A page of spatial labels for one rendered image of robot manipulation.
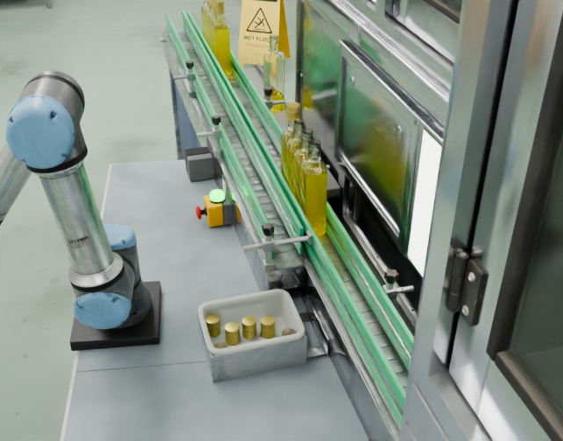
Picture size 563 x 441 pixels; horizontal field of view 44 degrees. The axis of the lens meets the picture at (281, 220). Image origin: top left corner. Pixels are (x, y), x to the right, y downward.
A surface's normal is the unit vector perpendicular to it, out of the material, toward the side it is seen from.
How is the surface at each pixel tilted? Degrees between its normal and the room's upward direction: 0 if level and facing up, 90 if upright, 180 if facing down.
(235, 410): 0
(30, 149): 84
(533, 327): 90
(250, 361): 90
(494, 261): 90
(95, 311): 99
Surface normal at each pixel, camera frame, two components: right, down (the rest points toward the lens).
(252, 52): -0.27, 0.37
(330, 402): 0.00, -0.83
